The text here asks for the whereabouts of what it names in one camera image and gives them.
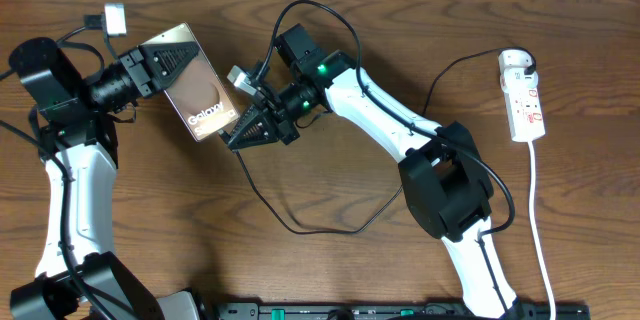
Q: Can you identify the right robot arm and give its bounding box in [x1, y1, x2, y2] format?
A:
[225, 24, 519, 319]

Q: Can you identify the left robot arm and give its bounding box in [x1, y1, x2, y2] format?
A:
[9, 37, 206, 319]

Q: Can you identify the white USB charger adapter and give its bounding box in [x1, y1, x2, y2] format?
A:
[498, 48, 536, 75]

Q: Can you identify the white power strip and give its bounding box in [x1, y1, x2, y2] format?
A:
[500, 67, 546, 143]

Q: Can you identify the black charging cable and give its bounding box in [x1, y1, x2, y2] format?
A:
[218, 46, 538, 236]

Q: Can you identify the bronze Galaxy smartphone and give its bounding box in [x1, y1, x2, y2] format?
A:
[144, 23, 240, 142]

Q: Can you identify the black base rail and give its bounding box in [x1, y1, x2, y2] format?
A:
[214, 302, 591, 320]

